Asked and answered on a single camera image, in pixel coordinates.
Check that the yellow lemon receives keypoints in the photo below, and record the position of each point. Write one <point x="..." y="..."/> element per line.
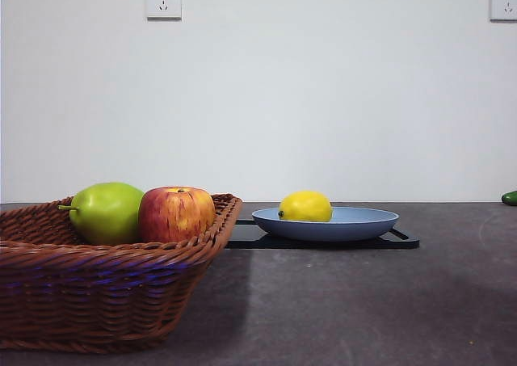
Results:
<point x="306" y="206"/>

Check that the blue round plate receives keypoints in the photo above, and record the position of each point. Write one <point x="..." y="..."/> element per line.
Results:
<point x="323" y="228"/>

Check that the brown wicker basket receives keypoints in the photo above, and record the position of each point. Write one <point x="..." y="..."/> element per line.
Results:
<point x="101" y="293"/>

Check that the black flat tray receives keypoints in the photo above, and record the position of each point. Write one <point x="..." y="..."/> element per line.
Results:
<point x="246" y="236"/>

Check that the red apple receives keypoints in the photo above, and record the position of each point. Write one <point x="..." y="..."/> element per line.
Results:
<point x="175" y="214"/>

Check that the green pear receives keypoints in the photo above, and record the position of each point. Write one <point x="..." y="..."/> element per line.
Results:
<point x="103" y="212"/>

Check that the dark green vegetable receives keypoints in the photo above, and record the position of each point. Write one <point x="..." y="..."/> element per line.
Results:
<point x="510" y="197"/>

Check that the white wall socket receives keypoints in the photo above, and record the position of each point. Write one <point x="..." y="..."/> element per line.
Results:
<point x="163" y="1"/>
<point x="505" y="3"/>

